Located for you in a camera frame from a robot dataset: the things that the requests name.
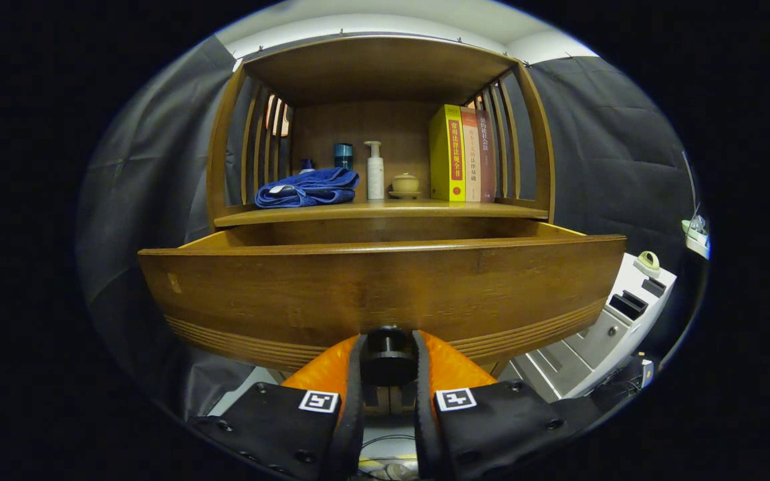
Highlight beige lidded teacup with saucer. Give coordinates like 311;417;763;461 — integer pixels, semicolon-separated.
388;172;422;200

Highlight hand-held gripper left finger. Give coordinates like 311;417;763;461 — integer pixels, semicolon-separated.
188;332;367;481

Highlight thick yellow book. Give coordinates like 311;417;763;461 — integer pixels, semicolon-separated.
429;104;466;202

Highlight orange and white book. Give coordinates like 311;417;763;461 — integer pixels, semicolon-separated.
460;107;482;202

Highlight white pump bottle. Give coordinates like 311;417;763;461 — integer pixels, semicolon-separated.
364;140;385;200

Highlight wooden drawer with black knob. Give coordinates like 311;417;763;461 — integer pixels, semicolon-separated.
138;220;628;387

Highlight brown book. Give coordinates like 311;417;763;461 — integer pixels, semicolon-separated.
476;110;497;203

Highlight blue folded towel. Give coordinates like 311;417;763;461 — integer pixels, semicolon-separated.
255;167;360;208

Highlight white side cabinet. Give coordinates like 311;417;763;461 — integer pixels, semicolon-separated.
499;253;678;402

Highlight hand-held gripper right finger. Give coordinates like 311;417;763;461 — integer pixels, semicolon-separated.
412;329;603;481

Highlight white side shelf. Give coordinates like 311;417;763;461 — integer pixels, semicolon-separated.
682;217;710;258

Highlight wooden cabinet with slatted sides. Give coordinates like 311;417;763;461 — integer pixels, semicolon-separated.
206;35;556;415

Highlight wooden countertop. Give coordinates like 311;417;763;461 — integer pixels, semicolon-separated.
213;198;549;228

